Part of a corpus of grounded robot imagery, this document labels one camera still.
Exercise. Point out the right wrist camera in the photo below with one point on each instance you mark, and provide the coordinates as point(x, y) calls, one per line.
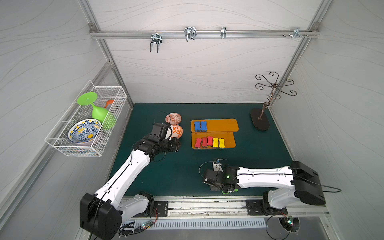
point(217, 167)

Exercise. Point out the aluminium crossbar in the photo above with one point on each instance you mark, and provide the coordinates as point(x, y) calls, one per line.
point(209, 34)

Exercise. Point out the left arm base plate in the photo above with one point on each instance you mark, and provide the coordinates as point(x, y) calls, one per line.
point(155, 208)

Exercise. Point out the red eraser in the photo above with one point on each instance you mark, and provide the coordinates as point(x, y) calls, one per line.
point(198, 143)
point(204, 142)
point(210, 141)

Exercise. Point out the double metal hook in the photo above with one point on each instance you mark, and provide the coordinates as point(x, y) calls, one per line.
point(190, 33)
point(156, 40)

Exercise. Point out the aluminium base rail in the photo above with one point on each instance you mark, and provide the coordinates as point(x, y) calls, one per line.
point(179, 207)

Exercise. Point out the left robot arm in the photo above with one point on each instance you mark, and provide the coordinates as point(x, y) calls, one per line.
point(103, 213)

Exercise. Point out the yellow eraser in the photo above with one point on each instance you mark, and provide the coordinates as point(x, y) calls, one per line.
point(215, 143)
point(222, 143)

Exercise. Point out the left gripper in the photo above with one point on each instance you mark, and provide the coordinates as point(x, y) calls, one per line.
point(173, 144)

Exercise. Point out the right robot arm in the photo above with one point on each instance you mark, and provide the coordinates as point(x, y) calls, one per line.
point(290, 184)

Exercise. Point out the double metal hook middle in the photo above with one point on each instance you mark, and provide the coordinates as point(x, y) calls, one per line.
point(190, 33)

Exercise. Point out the red patterned bowl rear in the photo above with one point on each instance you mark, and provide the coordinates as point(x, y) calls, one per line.
point(173, 118)

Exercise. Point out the white wire basket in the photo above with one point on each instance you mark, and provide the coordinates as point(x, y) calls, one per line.
point(58, 137)

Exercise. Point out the blue yellow patterned bowl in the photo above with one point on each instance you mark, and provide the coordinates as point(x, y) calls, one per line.
point(84, 131)

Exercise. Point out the orange patterned bowl front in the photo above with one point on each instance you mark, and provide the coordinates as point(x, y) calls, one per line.
point(177, 131)

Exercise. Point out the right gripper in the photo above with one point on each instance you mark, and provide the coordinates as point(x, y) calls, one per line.
point(208, 178)

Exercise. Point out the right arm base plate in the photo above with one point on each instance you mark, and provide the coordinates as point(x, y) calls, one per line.
point(260, 208)

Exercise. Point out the metal jewelry stand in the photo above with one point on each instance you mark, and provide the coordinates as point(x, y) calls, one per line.
point(258, 115)

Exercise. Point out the double metal hook left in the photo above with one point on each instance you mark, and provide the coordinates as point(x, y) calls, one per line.
point(156, 40)

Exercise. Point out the single metal hook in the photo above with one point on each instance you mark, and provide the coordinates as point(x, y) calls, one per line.
point(223, 32)

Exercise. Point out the orange item in basket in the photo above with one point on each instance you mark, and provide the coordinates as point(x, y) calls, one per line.
point(108, 102)

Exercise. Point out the green plastic goblet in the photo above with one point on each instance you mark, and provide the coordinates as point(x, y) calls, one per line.
point(103, 115)

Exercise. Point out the blue eraser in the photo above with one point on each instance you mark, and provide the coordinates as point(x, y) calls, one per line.
point(212, 188)
point(204, 126)
point(197, 126)

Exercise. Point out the orange two-tier shelf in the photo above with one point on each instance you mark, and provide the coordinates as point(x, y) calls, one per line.
point(217, 128)

